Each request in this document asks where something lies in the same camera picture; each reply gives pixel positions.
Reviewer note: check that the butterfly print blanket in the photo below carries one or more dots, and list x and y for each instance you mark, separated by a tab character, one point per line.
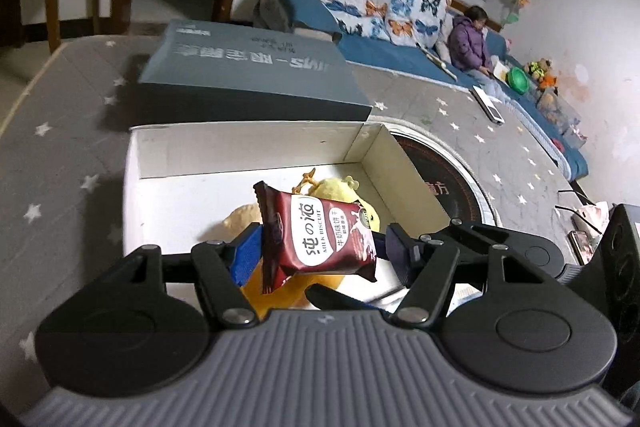
380	7

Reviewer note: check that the small plush toys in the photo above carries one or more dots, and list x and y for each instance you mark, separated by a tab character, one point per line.
542	72

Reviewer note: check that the red biscuit packet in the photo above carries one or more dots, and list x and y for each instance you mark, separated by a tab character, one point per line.
320	232

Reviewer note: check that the green plastic bowl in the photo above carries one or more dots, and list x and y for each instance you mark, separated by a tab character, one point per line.
518	81

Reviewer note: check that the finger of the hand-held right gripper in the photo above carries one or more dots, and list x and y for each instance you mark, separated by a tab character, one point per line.
475	233

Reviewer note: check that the white cardboard box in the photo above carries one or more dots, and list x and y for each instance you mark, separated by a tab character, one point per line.
200	187

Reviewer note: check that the white remote control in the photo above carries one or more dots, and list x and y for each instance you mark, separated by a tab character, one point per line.
487	104

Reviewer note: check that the open picture book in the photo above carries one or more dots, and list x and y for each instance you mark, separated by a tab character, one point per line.
501	71

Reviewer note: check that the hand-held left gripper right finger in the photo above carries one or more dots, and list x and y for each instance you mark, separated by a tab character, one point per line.
400	254

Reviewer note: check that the dark phone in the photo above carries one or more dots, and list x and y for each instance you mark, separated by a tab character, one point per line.
582	244

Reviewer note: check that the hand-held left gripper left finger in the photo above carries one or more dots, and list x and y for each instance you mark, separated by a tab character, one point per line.
247	257

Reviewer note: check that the grey printed box lid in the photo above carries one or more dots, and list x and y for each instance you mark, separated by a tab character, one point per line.
250	72

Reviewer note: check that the yellow plush toy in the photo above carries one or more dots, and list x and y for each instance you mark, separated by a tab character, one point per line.
331	188

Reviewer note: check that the grey star quilted desktop cover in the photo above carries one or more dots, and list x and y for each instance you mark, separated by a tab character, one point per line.
65	132

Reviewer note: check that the blue sofa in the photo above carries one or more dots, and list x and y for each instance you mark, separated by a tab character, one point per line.
295	2

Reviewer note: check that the clear toy storage box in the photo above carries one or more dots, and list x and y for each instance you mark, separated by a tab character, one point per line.
557	109

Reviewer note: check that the round black induction cooktop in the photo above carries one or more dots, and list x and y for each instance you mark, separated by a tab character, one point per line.
440	172

